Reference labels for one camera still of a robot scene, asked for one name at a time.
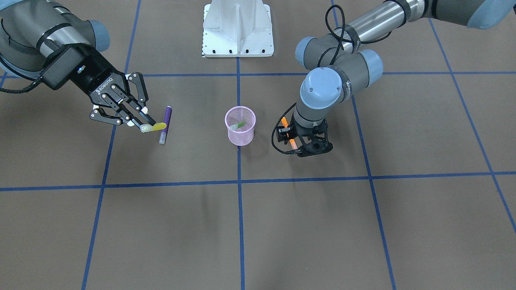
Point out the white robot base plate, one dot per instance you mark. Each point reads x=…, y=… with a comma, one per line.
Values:
x=237, y=28

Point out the purple marker pen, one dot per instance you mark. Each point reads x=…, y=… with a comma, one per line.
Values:
x=166, y=120

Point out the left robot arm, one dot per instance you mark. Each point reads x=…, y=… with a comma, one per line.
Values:
x=337, y=68

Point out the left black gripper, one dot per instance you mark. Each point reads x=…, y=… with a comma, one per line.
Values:
x=296, y=127

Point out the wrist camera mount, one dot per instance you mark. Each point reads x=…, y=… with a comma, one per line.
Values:
x=63, y=63
x=281, y=134

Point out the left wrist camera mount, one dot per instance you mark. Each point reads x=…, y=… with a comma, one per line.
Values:
x=281, y=134

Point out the orange marker pen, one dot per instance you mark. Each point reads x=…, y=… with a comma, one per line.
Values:
x=291, y=141

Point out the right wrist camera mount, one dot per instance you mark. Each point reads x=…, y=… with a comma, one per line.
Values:
x=63, y=63

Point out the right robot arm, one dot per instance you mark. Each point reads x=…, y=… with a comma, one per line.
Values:
x=43, y=42

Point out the pink mesh pen holder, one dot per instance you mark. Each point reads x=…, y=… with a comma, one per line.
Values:
x=244, y=135

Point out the yellow marker pen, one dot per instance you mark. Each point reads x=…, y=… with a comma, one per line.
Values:
x=150, y=128

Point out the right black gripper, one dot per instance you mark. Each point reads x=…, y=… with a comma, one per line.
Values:
x=96, y=81

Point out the green marker pen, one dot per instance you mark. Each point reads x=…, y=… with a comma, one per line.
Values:
x=237, y=125

